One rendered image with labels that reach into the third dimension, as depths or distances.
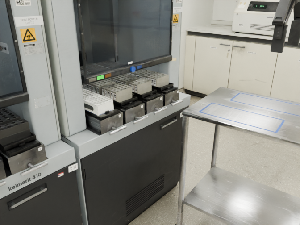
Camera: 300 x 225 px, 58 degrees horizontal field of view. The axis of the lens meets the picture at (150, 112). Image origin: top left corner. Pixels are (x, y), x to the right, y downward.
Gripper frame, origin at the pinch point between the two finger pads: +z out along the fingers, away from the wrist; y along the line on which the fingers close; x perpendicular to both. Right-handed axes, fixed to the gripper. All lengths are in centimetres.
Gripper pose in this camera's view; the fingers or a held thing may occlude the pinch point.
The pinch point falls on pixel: (285, 44)
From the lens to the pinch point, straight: 87.1
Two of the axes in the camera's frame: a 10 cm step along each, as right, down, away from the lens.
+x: -7.4, -2.7, 6.1
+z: 0.0, 9.1, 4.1
